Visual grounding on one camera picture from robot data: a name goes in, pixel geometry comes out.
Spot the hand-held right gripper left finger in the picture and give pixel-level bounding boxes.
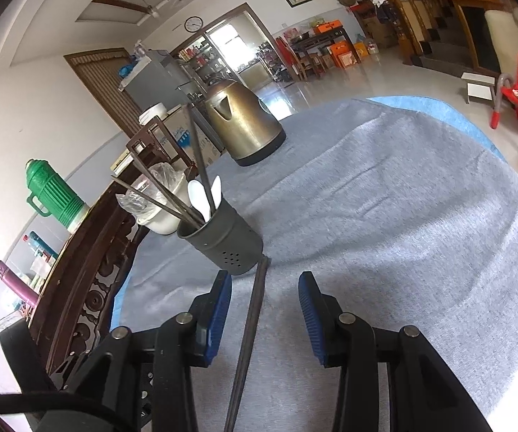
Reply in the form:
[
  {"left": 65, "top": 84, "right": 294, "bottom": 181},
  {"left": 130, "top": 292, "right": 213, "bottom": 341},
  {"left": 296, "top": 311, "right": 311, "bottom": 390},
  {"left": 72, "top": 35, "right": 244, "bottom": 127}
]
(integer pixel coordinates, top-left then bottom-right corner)
[{"left": 52, "top": 270, "right": 233, "bottom": 432}]

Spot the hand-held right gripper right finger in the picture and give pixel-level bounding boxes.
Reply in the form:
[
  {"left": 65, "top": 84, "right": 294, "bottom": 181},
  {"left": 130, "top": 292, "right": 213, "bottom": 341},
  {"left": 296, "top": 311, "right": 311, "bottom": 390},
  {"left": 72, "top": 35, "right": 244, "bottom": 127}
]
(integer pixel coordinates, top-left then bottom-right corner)
[{"left": 297, "top": 271, "right": 494, "bottom": 432}]

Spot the dark brown chopstick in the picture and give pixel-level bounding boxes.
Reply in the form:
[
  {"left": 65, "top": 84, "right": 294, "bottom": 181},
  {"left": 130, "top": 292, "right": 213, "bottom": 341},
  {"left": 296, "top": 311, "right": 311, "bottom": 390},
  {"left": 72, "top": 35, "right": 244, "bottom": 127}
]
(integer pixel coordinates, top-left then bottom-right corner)
[
  {"left": 133, "top": 153, "right": 201, "bottom": 226},
  {"left": 112, "top": 176, "right": 199, "bottom": 228},
  {"left": 230, "top": 256, "right": 271, "bottom": 432},
  {"left": 223, "top": 256, "right": 265, "bottom": 432},
  {"left": 188, "top": 103, "right": 210, "bottom": 223},
  {"left": 126, "top": 189, "right": 193, "bottom": 228}
]

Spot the dark metal utensil holder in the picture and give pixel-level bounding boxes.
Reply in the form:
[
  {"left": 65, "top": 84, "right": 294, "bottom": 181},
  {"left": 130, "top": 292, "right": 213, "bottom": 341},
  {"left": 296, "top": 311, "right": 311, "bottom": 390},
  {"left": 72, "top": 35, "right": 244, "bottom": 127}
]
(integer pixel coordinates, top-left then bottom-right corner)
[{"left": 177, "top": 198, "right": 264, "bottom": 276}]

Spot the pink bottle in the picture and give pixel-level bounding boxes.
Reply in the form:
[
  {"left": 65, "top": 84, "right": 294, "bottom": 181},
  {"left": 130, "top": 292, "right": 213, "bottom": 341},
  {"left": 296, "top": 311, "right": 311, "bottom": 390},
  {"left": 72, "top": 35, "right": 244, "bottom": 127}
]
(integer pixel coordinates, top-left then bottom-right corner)
[{"left": 0, "top": 260, "right": 39, "bottom": 307}]

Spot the red capped water bottle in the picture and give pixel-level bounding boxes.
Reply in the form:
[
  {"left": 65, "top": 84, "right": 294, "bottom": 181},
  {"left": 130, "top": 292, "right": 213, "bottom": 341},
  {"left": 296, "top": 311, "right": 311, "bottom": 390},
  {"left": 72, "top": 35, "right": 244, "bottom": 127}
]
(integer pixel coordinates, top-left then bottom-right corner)
[{"left": 23, "top": 231, "right": 59, "bottom": 264}]

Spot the grey tablecloth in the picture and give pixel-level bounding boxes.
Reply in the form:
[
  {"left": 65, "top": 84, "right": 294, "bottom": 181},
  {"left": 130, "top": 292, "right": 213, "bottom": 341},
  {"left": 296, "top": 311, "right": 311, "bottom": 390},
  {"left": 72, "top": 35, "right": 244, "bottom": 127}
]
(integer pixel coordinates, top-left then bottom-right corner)
[{"left": 117, "top": 99, "right": 518, "bottom": 432}]

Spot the carved wooden bench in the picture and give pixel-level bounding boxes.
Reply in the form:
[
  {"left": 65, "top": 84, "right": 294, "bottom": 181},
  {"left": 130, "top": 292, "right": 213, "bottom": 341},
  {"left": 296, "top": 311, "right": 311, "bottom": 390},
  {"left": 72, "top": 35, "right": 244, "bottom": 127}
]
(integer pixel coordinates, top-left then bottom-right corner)
[{"left": 27, "top": 157, "right": 201, "bottom": 379}]

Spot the plastic wrapped bowl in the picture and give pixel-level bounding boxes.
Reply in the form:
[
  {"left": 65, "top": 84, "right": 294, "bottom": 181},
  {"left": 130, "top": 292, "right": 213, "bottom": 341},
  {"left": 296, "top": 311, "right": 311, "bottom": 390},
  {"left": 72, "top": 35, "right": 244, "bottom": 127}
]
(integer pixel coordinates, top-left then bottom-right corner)
[{"left": 115, "top": 162, "right": 183, "bottom": 217}]

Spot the green thermos jug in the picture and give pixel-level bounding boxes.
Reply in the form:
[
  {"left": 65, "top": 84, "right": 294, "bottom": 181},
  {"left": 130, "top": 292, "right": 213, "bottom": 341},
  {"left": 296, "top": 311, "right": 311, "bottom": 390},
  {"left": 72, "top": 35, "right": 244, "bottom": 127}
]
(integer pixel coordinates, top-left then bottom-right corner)
[{"left": 26, "top": 158, "right": 90, "bottom": 230}]

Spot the white blue printed appliance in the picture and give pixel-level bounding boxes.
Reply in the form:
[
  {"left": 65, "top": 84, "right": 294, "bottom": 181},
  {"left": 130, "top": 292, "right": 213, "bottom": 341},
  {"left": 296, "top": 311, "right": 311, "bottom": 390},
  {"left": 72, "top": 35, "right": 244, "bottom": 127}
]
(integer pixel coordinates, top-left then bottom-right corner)
[{"left": 164, "top": 105, "right": 221, "bottom": 167}]

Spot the bronze electric kettle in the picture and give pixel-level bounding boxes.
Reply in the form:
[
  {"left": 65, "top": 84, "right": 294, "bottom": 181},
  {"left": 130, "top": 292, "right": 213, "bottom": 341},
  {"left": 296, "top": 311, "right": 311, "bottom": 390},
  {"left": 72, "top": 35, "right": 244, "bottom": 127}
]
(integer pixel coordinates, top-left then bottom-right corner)
[{"left": 203, "top": 77, "right": 287, "bottom": 167}]

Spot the wooden chair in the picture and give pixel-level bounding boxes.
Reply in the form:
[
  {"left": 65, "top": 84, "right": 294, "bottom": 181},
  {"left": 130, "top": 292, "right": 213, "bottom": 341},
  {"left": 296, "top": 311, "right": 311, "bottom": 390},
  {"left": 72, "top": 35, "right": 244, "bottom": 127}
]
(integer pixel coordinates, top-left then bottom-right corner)
[{"left": 126, "top": 114, "right": 197, "bottom": 181}]

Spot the white rice cooker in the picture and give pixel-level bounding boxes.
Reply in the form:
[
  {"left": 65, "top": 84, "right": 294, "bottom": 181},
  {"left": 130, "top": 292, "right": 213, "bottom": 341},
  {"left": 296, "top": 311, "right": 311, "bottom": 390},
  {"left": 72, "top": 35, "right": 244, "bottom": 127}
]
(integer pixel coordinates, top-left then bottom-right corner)
[{"left": 139, "top": 103, "right": 170, "bottom": 124}]

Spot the blue tablecloth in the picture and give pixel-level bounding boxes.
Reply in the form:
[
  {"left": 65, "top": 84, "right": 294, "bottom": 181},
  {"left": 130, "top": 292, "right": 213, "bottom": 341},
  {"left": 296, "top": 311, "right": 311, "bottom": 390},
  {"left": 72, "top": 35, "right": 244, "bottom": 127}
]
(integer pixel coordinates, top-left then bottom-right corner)
[{"left": 110, "top": 95, "right": 507, "bottom": 334}]

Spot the grey refrigerator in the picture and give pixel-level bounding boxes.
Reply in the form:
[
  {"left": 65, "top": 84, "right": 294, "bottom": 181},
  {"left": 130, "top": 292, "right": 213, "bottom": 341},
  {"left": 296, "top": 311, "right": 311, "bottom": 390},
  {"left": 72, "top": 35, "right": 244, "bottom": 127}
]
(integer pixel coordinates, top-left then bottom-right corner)
[{"left": 122, "top": 49, "right": 197, "bottom": 113}]

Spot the brown wooden door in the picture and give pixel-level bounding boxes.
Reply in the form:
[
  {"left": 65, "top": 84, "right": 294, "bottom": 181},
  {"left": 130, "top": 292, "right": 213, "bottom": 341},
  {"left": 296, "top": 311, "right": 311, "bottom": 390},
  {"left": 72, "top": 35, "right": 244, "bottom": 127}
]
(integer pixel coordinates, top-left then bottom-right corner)
[{"left": 63, "top": 48, "right": 145, "bottom": 138}]

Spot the shelf cabinet with bottles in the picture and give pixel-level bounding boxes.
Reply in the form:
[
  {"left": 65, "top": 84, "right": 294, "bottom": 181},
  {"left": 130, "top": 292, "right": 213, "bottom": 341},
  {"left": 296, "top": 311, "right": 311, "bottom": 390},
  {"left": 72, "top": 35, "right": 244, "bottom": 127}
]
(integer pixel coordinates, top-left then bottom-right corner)
[{"left": 173, "top": 36, "right": 237, "bottom": 91}]

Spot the orange cardboard box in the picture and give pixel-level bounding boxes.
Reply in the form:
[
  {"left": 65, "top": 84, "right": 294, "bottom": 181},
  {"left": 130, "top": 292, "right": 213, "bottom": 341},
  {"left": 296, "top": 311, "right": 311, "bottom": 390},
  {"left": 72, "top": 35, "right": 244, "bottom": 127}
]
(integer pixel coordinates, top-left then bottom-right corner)
[{"left": 328, "top": 40, "right": 361, "bottom": 68}]

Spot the clear water jug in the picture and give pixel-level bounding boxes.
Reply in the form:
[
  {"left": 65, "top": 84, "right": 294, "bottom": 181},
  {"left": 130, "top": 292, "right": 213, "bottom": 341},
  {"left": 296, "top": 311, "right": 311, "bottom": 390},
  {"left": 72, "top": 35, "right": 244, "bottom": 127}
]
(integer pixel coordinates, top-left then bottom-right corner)
[{"left": 353, "top": 33, "right": 379, "bottom": 57}]

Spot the dark wooden side table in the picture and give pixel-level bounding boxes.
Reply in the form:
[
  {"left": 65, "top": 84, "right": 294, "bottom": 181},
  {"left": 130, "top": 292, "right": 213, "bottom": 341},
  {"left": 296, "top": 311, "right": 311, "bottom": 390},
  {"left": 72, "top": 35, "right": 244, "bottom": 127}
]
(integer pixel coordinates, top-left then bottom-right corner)
[{"left": 288, "top": 27, "right": 361, "bottom": 82}]

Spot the white step stool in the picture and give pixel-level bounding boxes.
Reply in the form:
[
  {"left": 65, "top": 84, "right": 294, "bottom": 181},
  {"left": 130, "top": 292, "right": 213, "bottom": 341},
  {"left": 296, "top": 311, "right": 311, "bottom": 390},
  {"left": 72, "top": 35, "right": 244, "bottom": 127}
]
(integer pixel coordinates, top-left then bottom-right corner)
[{"left": 461, "top": 72, "right": 498, "bottom": 105}]

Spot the wooden stair railing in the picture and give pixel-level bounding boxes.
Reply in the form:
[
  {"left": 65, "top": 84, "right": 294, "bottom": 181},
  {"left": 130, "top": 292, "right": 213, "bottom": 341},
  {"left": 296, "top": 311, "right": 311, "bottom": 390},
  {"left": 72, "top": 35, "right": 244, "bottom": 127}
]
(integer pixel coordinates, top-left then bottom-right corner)
[{"left": 376, "top": 0, "right": 449, "bottom": 66}]

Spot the beige sofa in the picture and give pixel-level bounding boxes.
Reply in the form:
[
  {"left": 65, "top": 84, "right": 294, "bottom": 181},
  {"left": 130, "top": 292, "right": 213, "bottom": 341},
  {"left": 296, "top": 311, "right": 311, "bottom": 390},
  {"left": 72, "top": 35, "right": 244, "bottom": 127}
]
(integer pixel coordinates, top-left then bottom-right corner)
[{"left": 484, "top": 9, "right": 518, "bottom": 77}]

